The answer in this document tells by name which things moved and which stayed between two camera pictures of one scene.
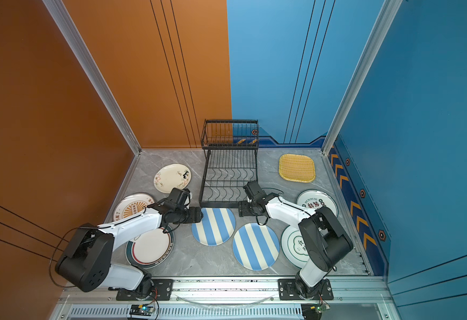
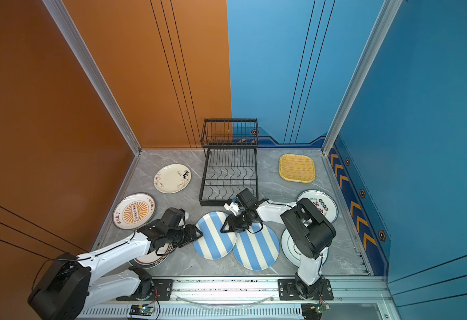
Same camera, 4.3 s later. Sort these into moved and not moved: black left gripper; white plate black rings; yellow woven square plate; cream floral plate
Moved: black left gripper
Not moved: white plate black rings; yellow woven square plate; cream floral plate
